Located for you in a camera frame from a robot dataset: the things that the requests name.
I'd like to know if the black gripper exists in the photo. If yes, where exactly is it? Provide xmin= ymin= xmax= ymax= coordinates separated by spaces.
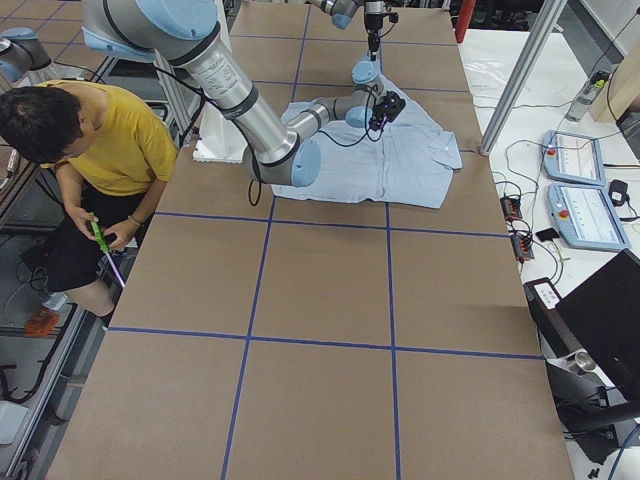
xmin=364 ymin=11 xmax=399 ymax=50
xmin=370 ymin=91 xmax=405 ymax=131

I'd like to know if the light blue button shirt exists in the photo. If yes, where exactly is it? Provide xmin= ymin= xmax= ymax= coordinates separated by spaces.
xmin=272 ymin=76 xmax=462 ymax=208

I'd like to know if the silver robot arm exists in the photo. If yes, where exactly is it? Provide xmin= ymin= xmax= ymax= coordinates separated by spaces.
xmin=83 ymin=1 xmax=406 ymax=187
xmin=309 ymin=0 xmax=399 ymax=58

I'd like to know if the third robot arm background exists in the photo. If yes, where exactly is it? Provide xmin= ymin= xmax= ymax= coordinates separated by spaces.
xmin=1 ymin=27 xmax=56 ymax=93

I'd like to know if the red fire extinguisher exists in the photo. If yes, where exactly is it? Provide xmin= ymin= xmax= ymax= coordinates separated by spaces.
xmin=454 ymin=0 xmax=476 ymax=44

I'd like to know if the black usb hub upper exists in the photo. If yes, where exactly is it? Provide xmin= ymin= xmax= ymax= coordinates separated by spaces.
xmin=500 ymin=196 xmax=522 ymax=221

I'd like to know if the black usb hub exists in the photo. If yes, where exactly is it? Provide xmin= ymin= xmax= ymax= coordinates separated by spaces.
xmin=500 ymin=196 xmax=522 ymax=221
xmin=510 ymin=232 xmax=535 ymax=264

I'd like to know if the upper teach pendant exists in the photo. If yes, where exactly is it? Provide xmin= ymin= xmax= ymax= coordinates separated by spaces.
xmin=542 ymin=130 xmax=606 ymax=186

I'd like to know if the teach pendant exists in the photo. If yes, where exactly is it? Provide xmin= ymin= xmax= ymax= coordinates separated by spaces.
xmin=542 ymin=130 xmax=606 ymax=186
xmin=547 ymin=182 xmax=631 ymax=252

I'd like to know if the black usb hub lower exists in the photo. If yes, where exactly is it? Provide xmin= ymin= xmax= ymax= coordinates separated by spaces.
xmin=510 ymin=232 xmax=535 ymax=264

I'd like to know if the lower teach pendant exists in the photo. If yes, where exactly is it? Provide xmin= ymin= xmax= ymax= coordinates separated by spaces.
xmin=547 ymin=182 xmax=631 ymax=252

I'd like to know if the wooden board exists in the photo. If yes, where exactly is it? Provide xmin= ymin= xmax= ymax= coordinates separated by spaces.
xmin=590 ymin=42 xmax=639 ymax=123

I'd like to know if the black labelled box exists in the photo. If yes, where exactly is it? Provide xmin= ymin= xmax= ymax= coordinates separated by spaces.
xmin=523 ymin=277 xmax=582 ymax=357

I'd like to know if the black power adapter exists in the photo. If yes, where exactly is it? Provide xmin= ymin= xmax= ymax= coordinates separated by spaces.
xmin=608 ymin=179 xmax=629 ymax=207

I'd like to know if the person in yellow shirt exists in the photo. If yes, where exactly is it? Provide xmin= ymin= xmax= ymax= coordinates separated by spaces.
xmin=1 ymin=80 xmax=178 ymax=322

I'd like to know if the black laptop monitor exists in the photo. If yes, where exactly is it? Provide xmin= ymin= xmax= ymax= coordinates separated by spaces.
xmin=556 ymin=249 xmax=639 ymax=400

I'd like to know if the orange box on floor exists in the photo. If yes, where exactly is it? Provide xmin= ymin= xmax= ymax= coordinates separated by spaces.
xmin=24 ymin=307 xmax=59 ymax=338

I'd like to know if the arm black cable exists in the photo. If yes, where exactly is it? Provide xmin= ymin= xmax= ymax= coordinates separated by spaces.
xmin=149 ymin=49 xmax=391 ymax=207

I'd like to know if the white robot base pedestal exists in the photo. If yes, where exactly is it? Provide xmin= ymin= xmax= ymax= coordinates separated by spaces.
xmin=193 ymin=102 xmax=247 ymax=164

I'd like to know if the aluminium frame post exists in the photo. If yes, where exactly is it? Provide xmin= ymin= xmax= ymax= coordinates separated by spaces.
xmin=479 ymin=0 xmax=567 ymax=156

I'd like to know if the green handled tool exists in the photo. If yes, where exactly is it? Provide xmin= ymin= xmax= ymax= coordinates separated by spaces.
xmin=90 ymin=212 xmax=125 ymax=289

